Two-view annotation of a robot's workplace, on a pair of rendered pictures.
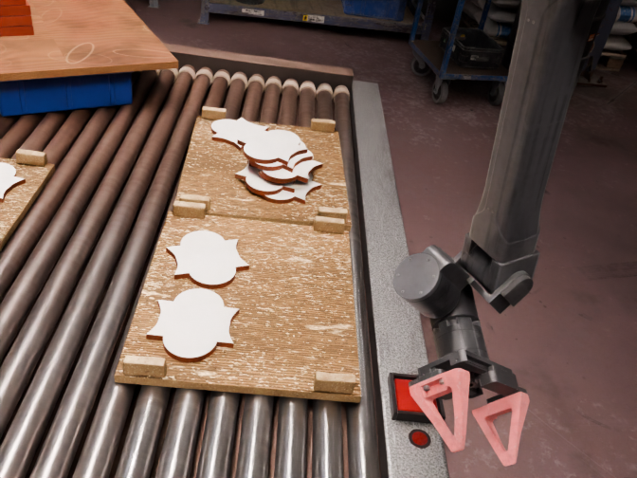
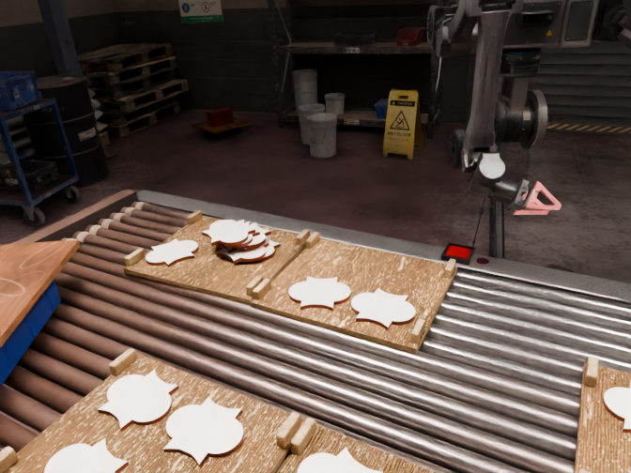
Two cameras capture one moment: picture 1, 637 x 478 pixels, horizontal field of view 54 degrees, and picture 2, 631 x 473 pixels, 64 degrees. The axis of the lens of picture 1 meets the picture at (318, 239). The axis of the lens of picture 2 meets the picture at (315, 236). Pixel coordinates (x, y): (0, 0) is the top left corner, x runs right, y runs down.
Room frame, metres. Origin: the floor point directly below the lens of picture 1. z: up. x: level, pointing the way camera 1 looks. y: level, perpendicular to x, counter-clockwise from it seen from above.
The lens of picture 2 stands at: (0.27, 1.01, 1.63)
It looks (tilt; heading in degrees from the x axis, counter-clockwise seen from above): 28 degrees down; 305
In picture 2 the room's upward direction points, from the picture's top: 3 degrees counter-clockwise
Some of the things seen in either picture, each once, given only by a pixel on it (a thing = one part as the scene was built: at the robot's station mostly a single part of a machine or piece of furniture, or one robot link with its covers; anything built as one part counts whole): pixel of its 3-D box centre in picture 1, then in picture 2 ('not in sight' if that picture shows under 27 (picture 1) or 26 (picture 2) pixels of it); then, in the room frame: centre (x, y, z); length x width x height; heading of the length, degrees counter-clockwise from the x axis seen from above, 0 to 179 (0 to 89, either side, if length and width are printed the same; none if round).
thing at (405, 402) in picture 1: (415, 398); (458, 253); (0.63, -0.18, 0.92); 0.06 x 0.06 x 0.01; 5
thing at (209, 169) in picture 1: (265, 167); (222, 253); (1.21, 0.14, 0.93); 0.41 x 0.35 x 0.02; 8
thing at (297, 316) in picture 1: (250, 293); (358, 285); (0.79, 0.10, 0.93); 0.41 x 0.35 x 0.02; 6
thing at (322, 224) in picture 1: (329, 225); (313, 240); (1.00, -0.02, 0.95); 0.06 x 0.02 x 0.03; 96
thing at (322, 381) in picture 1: (334, 382); (450, 268); (0.61, -0.06, 0.95); 0.06 x 0.02 x 0.03; 96
